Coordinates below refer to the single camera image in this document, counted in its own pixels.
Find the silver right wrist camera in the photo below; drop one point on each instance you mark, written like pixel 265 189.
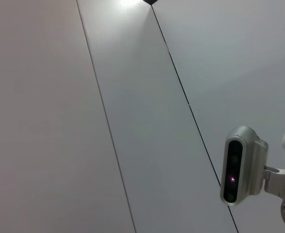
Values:
pixel 244 165

